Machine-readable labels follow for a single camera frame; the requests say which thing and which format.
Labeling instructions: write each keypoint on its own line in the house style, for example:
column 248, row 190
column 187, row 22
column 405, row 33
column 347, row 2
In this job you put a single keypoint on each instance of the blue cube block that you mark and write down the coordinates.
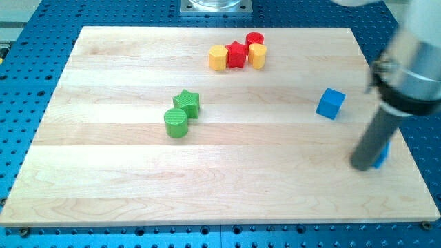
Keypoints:
column 330, row 103

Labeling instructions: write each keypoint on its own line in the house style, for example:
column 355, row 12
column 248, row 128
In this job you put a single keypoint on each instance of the red star block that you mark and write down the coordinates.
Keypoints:
column 237, row 53

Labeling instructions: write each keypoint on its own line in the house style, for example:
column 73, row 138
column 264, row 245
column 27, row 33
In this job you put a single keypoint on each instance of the green cylinder block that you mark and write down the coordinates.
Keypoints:
column 176, row 124

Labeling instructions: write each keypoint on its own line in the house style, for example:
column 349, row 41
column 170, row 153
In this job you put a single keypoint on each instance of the red cylinder block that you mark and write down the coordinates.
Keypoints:
column 254, row 37

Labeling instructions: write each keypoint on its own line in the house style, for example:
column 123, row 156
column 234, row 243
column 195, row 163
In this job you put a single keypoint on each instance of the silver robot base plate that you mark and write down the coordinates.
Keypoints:
column 215, row 7

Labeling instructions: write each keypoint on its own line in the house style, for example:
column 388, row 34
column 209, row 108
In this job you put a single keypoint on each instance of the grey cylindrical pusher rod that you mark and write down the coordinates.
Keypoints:
column 379, row 132

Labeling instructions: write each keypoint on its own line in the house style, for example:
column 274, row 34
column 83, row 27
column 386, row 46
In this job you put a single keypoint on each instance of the light wooden board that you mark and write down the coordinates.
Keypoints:
column 257, row 153

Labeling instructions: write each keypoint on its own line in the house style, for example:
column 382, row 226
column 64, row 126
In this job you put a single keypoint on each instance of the yellow rounded block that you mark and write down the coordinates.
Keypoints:
column 257, row 55

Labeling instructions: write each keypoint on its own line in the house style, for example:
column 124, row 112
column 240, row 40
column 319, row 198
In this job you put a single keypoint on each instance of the blue triangle block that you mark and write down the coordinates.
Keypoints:
column 383, row 156

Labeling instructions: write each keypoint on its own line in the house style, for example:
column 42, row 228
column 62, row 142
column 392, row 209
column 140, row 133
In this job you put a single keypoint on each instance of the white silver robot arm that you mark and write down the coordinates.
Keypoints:
column 407, row 72

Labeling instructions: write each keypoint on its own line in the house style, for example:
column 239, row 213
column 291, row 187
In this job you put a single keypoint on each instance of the yellow hexagon block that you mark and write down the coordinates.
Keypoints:
column 218, row 57

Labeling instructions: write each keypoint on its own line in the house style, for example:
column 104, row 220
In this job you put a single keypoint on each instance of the green star block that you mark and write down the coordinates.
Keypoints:
column 189, row 102

